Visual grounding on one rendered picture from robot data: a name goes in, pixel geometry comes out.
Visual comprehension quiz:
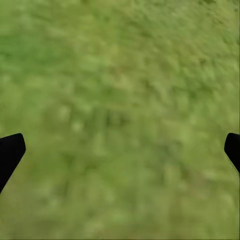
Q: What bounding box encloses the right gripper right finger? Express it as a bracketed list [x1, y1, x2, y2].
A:
[224, 133, 240, 173]

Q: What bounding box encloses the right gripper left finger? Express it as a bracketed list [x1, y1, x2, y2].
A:
[0, 133, 26, 193]

